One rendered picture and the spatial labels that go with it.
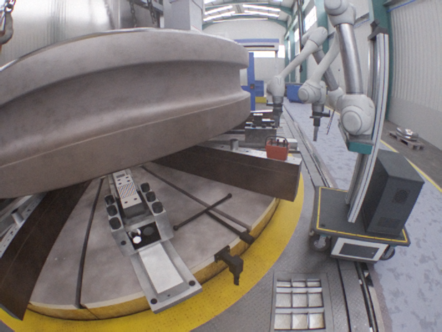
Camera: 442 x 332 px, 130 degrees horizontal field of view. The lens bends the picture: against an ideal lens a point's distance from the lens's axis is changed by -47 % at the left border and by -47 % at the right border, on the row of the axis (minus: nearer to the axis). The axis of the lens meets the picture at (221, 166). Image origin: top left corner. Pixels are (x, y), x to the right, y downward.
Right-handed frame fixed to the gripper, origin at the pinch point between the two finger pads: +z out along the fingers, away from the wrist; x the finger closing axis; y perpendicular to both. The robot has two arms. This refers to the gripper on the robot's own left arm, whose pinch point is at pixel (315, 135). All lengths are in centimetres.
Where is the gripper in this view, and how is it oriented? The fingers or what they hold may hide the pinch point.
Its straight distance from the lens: 141.2
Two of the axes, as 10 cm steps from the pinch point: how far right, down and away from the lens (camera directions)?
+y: -8.9, -1.6, 4.2
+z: 0.5, 9.0, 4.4
